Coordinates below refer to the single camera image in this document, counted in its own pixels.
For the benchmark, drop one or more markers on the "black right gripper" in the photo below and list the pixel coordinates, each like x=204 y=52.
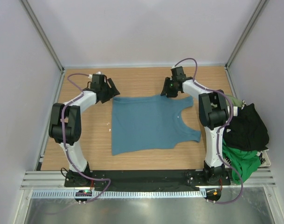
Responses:
x=165 y=88

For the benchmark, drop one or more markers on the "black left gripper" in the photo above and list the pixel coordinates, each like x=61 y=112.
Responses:
x=112 y=91

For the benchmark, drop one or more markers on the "blue tank top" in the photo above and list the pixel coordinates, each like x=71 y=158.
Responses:
x=154 y=122

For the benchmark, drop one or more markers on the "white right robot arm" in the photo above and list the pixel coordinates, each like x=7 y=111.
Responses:
x=213 y=115

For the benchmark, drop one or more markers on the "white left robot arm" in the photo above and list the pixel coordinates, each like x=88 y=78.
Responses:
x=65 y=125

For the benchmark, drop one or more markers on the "olive green garment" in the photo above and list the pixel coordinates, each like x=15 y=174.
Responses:
x=234 y=101

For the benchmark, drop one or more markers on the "black garment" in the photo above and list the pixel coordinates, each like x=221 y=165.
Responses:
x=246 y=131

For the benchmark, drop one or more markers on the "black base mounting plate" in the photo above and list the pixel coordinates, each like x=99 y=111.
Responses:
x=145 y=180

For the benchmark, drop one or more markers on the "white laundry tray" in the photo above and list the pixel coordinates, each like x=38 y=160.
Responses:
x=263 y=161

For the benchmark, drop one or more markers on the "white slotted cable duct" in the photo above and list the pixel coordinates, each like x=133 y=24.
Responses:
x=84 y=194

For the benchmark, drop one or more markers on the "left aluminium frame post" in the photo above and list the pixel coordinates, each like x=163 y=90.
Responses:
x=39 y=29

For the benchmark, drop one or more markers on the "aluminium frame post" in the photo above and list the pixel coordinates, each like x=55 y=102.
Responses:
x=247 y=30
x=39 y=29

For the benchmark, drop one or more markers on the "right aluminium frame post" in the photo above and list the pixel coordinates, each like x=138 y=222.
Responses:
x=247 y=30

